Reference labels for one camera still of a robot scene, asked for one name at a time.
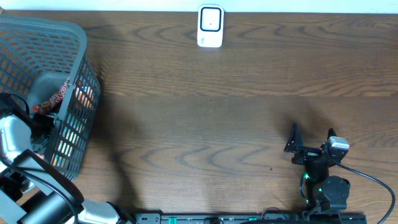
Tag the orange chocolate bar wrapper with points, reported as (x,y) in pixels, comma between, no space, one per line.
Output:
(55,99)

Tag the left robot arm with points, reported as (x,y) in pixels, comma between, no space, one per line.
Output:
(33,191)

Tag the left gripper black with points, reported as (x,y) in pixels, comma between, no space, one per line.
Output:
(48,121)

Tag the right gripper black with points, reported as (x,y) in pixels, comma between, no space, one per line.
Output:
(308,154)

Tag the white barcode scanner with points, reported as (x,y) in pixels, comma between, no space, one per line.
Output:
(210,26)

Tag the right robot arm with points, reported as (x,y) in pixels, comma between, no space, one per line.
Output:
(323,192)

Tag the grey plastic basket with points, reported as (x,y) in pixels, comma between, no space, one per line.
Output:
(38,57)

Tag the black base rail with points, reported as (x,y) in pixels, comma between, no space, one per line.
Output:
(156,218)

